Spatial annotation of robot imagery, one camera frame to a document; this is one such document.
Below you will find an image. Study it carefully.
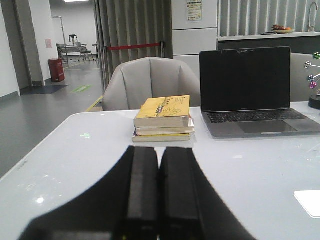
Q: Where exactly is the pink wall notice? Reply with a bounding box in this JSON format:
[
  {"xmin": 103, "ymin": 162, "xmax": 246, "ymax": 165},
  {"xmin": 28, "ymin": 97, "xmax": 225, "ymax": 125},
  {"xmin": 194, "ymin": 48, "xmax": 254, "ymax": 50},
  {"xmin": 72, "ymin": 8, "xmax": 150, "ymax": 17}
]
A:
[{"xmin": 45, "ymin": 39, "xmax": 53, "ymax": 49}]

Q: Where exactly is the red barrier belt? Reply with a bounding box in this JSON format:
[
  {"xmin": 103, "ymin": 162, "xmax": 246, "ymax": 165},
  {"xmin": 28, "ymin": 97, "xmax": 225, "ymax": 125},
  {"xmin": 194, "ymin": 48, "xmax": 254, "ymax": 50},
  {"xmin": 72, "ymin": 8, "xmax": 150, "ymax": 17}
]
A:
[{"xmin": 107, "ymin": 42, "xmax": 161, "ymax": 51}]

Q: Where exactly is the red trash bin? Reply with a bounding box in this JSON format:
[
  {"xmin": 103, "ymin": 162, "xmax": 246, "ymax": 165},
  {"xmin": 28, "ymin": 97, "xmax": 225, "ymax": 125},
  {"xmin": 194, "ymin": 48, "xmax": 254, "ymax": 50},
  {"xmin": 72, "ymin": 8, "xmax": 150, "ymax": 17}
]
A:
[{"xmin": 48, "ymin": 58, "xmax": 65, "ymax": 83}]

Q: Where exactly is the metal faucet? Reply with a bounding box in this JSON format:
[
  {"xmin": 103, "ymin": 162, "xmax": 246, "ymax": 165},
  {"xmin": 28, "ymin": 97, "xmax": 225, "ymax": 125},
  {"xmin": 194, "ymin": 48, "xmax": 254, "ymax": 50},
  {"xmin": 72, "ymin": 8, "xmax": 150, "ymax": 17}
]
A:
[{"xmin": 307, "ymin": 2, "xmax": 319, "ymax": 32}]

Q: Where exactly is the fruit bowl on counter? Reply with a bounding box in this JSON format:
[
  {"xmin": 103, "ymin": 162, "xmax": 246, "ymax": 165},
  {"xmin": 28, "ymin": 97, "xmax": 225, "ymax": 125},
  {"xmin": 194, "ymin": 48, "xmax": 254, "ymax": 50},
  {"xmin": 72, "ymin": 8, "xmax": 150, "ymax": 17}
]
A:
[{"xmin": 271, "ymin": 24, "xmax": 295, "ymax": 34}]

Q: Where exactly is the metal rack trolley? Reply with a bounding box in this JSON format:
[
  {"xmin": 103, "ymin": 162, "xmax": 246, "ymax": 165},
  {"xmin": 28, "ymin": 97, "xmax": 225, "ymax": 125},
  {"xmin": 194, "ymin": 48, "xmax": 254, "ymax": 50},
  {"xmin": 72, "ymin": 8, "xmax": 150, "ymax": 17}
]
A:
[{"xmin": 56, "ymin": 34, "xmax": 94, "ymax": 63}]

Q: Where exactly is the colourful ferris wheel ornament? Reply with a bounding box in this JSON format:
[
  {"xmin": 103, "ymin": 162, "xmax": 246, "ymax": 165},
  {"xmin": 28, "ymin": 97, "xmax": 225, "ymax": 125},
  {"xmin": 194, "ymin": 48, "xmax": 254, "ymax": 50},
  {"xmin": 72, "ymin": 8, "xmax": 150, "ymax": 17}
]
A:
[{"xmin": 304, "ymin": 52, "xmax": 320, "ymax": 110}]

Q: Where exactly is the green yellow wall poster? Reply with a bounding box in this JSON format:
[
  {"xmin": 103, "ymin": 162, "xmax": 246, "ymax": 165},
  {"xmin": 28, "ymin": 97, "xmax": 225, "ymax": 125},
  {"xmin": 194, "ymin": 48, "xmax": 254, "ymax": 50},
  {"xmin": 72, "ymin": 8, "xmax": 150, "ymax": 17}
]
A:
[{"xmin": 186, "ymin": 0, "xmax": 203, "ymax": 22}]

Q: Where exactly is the white refrigerator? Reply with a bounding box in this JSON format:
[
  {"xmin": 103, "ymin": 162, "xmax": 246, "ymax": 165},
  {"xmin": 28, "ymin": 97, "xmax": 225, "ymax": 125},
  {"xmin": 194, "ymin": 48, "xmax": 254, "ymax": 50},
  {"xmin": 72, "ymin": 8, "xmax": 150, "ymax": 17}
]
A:
[{"xmin": 171, "ymin": 0, "xmax": 218, "ymax": 76}]

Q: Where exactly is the grey left armchair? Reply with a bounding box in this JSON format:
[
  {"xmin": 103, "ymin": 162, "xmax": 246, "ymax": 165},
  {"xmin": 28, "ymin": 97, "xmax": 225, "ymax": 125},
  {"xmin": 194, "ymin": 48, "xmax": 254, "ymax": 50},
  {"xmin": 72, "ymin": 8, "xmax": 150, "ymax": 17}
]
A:
[{"xmin": 102, "ymin": 57, "xmax": 201, "ymax": 111}]

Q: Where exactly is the yellow-edged bottom book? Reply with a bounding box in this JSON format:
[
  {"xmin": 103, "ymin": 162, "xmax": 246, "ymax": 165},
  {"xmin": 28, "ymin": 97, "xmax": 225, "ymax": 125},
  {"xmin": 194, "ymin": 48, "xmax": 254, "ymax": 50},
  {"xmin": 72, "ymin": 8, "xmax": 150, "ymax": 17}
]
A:
[{"xmin": 132, "ymin": 133, "xmax": 191, "ymax": 143}]

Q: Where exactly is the grey open laptop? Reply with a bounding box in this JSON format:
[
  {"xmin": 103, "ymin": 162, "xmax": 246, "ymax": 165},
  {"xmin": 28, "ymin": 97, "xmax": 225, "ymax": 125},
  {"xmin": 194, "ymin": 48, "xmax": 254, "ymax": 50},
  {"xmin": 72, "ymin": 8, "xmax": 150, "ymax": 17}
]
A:
[{"xmin": 199, "ymin": 46, "xmax": 320, "ymax": 138}]

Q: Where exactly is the yellow top book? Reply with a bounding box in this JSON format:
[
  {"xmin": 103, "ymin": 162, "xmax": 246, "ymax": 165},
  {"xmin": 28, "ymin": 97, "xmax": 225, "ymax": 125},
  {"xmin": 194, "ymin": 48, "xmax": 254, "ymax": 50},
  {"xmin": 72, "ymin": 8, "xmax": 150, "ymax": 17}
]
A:
[{"xmin": 134, "ymin": 95, "xmax": 190, "ymax": 128}]

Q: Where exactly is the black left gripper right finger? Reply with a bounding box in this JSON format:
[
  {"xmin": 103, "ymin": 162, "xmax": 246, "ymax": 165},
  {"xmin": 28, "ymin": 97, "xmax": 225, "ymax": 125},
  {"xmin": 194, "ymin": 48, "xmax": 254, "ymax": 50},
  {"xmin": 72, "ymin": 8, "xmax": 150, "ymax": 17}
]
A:
[{"xmin": 159, "ymin": 147, "xmax": 254, "ymax": 240}]

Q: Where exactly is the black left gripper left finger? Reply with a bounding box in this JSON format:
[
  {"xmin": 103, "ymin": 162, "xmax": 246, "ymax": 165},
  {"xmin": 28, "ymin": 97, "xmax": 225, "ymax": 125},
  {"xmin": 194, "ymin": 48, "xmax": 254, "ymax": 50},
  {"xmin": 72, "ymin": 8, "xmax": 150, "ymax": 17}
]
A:
[{"xmin": 20, "ymin": 146, "xmax": 158, "ymax": 240}]

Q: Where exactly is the dark kitchen counter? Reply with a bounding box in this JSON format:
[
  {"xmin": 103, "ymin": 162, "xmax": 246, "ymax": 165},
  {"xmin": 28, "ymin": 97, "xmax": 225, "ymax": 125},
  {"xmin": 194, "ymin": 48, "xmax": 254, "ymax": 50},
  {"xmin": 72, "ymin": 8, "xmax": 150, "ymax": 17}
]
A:
[{"xmin": 217, "ymin": 32, "xmax": 320, "ymax": 54}]

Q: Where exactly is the white middle book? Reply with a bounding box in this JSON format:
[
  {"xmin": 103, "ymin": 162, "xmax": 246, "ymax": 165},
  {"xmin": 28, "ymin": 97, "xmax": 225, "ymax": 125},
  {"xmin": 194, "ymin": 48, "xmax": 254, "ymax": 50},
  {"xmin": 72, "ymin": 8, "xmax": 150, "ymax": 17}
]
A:
[{"xmin": 134, "ymin": 118, "xmax": 195, "ymax": 136}]

